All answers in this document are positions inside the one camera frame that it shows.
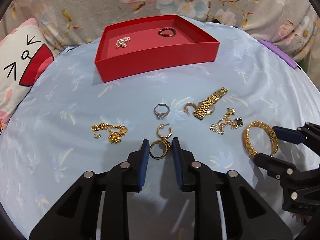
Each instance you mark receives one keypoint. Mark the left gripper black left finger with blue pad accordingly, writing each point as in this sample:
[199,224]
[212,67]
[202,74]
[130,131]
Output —
[75,214]

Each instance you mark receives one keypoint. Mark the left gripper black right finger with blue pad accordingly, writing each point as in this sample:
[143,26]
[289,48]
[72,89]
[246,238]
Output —
[225,204]

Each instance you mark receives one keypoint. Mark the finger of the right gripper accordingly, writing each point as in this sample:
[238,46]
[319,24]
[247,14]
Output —
[289,135]
[275,167]

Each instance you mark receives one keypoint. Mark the gold mesh bangle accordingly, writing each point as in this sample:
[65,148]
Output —
[267,129]

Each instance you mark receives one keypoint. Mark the purple object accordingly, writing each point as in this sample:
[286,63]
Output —
[293,64]

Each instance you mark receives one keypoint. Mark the gold watch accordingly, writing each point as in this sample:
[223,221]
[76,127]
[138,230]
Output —
[204,107]

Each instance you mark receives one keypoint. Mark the light blue patterned sheet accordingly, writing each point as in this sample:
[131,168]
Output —
[72,122]

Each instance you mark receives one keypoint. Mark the gold hoop earring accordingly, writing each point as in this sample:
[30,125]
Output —
[187,106]
[160,135]

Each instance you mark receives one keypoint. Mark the gold hoop earring near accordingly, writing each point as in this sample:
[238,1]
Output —
[160,135]

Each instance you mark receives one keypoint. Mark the grey floral blanket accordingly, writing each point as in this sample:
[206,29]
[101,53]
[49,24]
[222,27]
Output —
[292,25]

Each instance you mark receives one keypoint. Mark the white cartoon face pillow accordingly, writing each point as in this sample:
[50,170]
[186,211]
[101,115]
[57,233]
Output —
[25,55]

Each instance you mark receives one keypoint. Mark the red cardboard tray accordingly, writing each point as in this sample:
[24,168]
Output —
[152,43]

